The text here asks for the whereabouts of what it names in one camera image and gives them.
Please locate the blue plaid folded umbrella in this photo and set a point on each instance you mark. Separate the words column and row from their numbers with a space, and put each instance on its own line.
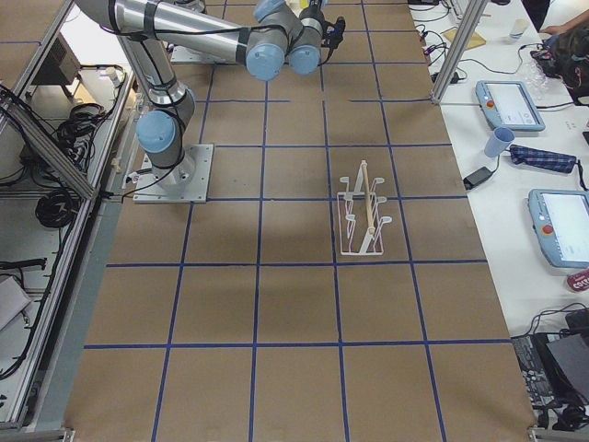
column 542, row 159

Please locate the blue cup on desk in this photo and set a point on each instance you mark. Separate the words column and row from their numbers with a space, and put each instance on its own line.
column 500, row 139

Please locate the upper teach pendant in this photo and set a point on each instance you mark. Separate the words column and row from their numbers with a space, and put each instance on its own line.
column 508, row 104

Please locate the aluminium frame post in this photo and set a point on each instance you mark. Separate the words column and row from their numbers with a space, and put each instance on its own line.
column 464, row 33

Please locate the lower teach pendant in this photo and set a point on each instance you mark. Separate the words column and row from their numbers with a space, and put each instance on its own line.
column 560, row 221

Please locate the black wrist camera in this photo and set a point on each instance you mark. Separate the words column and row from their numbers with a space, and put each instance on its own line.
column 333, row 33

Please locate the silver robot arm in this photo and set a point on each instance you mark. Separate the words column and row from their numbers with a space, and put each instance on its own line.
column 233, row 112

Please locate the wooden rack rod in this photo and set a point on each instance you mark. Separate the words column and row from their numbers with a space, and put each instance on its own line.
column 367, row 198

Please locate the white wire cup rack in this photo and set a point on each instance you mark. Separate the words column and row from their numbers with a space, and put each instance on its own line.
column 354, row 240

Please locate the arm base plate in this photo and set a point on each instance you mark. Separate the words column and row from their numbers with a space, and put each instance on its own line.
column 187, row 182
column 183, row 55

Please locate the teach pendant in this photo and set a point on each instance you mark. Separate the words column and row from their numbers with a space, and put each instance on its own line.
column 508, row 104
column 560, row 221

